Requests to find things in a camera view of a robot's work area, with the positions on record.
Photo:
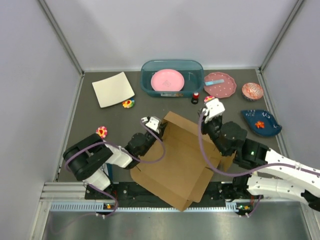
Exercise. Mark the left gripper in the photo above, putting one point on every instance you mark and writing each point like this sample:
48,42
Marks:
161,129

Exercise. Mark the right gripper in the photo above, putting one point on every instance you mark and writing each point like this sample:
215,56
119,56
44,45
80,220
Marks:
204,125

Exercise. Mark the brown cardboard box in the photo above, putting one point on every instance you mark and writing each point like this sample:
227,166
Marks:
183,164

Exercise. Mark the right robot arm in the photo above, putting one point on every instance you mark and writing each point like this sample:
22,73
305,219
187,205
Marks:
267,172

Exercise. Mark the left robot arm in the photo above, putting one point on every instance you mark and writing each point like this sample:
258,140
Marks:
86,158

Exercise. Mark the red black stamp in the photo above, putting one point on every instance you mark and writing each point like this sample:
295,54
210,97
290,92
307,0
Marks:
195,98

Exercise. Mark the pink polka dot plate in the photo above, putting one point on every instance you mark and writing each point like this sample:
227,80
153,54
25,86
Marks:
223,90

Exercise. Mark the multicolour flower toy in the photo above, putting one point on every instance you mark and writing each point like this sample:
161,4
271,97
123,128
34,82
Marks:
128,103

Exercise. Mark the blue pink spoon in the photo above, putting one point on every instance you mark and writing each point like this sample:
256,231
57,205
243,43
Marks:
214,82

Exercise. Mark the pink round plate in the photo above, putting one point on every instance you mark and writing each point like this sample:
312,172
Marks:
167,80

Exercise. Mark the teal plastic basin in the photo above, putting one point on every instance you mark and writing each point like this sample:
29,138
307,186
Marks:
191,70

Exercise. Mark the red orange candy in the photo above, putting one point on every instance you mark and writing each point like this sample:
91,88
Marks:
260,125

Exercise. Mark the dark blue leaf dish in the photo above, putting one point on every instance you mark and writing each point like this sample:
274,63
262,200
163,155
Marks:
272,128

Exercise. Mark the red pink flower toy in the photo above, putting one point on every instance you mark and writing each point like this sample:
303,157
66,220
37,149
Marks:
102,131

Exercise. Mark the white square plate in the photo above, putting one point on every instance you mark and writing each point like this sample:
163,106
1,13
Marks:
113,90

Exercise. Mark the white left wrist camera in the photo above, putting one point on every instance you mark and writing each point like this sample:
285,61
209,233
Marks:
153,123

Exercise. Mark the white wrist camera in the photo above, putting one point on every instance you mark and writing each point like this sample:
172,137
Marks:
153,123
212,109

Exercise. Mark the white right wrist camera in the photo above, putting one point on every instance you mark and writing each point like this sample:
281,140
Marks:
212,109

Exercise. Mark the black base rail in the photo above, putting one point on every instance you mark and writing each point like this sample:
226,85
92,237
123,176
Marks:
125,191

